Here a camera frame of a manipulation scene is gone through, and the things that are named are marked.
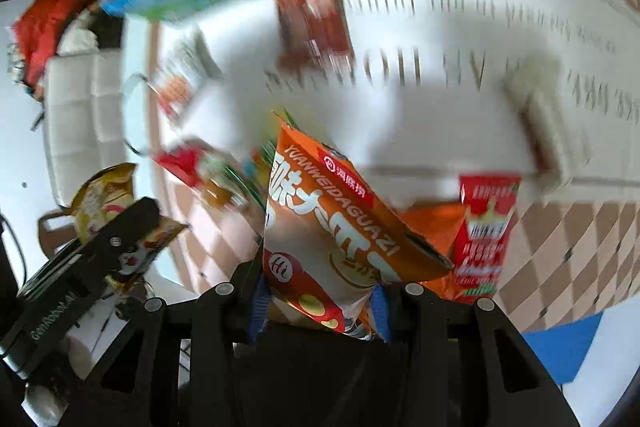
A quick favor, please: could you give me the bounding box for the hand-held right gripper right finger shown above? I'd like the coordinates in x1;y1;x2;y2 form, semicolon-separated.
371;283;576;427

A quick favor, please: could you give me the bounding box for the brown wooden chair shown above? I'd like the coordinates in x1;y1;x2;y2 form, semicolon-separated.
37;211;83;269

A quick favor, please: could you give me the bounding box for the white cookie packet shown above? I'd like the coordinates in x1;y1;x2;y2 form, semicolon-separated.
149;29;223;124

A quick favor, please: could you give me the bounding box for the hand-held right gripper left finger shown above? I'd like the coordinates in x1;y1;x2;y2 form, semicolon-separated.
65;263;272;427

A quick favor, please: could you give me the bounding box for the red cloth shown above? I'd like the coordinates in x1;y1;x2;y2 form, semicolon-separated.
11;0;97;90

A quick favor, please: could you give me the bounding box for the white sofa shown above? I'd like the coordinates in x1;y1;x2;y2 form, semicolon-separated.
42;49;128;210

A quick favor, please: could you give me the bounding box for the red and green snack packet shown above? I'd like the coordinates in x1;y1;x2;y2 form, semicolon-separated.
154;136;268;210

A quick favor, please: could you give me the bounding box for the orange snack bag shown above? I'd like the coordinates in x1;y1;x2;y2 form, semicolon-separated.
261;109;468;340

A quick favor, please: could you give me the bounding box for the yellow snack bag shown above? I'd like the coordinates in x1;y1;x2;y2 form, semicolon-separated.
69;163;188;295

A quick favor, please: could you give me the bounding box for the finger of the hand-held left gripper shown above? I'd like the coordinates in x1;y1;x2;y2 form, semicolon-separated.
75;196;162;280

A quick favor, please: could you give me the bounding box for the dark red snack packet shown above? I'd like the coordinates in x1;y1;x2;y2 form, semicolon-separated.
271;0;357;68

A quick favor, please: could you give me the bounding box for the blue mat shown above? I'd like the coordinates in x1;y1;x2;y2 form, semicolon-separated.
522;311;607;385

